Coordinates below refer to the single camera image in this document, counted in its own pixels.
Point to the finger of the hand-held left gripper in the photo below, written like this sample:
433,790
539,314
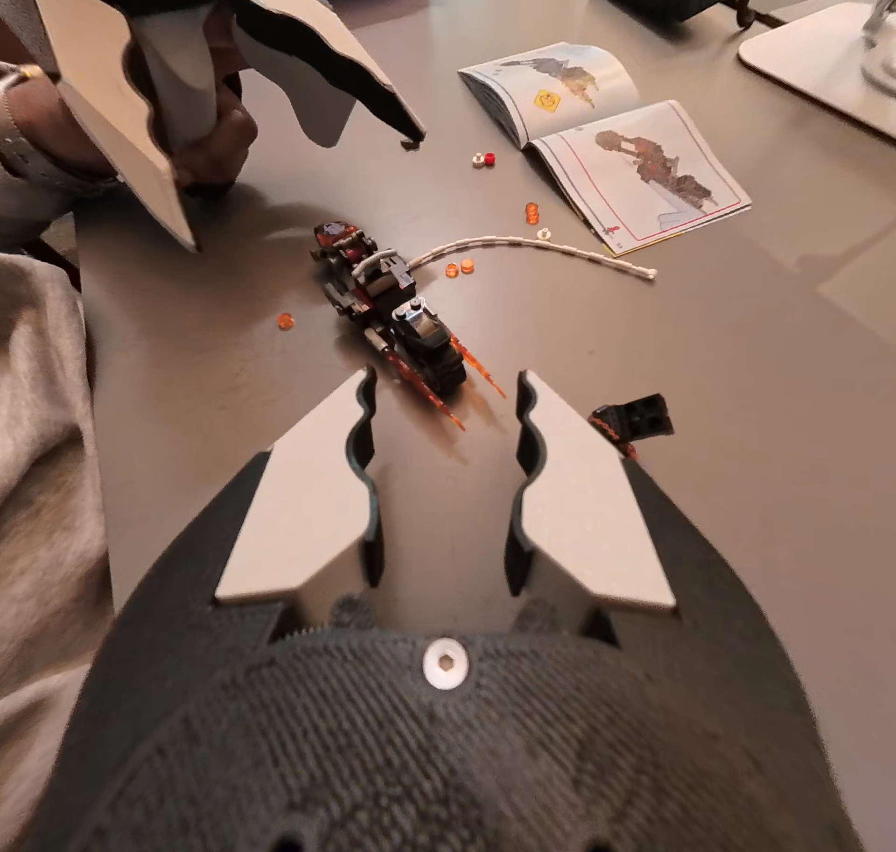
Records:
315,19
98,82

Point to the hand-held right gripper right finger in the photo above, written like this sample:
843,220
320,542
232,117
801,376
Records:
588,516

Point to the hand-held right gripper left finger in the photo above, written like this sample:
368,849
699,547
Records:
301,509

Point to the black orange lego motorcycle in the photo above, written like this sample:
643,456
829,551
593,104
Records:
378,285

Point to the person's left forearm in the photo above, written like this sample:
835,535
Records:
42,138

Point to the black lego minifigure with flames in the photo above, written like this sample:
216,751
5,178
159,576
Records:
640,414

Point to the lego instruction booklet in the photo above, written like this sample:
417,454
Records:
665,166

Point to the person's left hand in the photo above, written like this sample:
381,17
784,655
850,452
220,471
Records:
227,138

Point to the white board stand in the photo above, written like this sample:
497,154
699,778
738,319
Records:
812,61

